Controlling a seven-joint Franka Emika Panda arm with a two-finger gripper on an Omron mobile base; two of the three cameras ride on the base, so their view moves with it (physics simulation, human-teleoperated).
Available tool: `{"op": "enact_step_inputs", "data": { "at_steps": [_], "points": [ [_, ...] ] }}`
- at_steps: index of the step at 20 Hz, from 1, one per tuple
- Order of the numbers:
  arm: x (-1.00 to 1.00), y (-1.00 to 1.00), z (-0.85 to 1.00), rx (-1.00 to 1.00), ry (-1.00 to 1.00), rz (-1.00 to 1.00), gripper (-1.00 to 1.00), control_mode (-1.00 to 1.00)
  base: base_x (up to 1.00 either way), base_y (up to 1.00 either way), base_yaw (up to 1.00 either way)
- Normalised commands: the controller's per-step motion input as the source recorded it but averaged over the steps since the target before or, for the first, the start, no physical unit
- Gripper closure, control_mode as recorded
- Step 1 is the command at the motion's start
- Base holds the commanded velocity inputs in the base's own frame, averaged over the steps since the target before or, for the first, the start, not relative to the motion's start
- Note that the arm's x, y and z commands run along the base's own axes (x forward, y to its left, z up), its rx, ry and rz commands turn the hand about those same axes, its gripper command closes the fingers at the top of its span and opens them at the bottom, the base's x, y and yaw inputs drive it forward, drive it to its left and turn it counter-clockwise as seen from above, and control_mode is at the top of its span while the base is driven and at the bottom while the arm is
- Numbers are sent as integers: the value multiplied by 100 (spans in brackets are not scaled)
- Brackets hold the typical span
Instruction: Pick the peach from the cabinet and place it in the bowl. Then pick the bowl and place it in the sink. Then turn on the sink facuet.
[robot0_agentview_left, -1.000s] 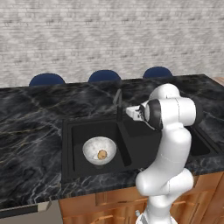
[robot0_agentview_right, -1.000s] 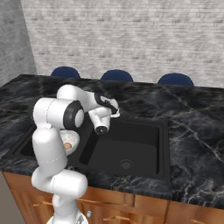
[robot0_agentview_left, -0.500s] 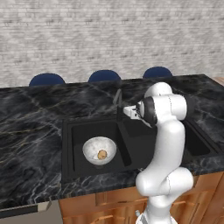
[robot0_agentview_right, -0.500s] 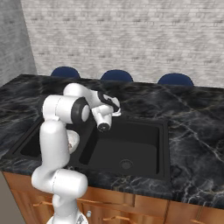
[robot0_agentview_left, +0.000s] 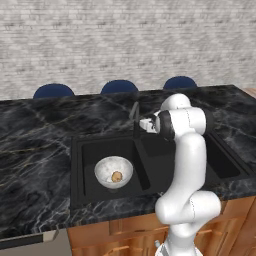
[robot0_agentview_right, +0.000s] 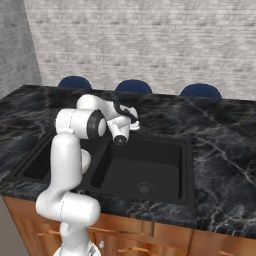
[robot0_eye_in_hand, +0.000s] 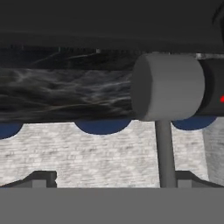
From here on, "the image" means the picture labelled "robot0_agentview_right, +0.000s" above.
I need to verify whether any wooden cupboard door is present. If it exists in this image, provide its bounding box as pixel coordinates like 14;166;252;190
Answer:
89;230;155;256
152;221;195;256

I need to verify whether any blue round-backed chair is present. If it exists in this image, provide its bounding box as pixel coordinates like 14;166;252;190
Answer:
57;75;93;91
179;83;223;100
114;79;154;95

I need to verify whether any black double basin sink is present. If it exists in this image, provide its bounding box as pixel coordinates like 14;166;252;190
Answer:
6;128;196;208

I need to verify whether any wooden fixed panel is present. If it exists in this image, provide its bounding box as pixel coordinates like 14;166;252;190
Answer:
87;213;156;238

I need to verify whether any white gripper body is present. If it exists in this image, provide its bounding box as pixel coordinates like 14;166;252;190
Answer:
127;117;141;132

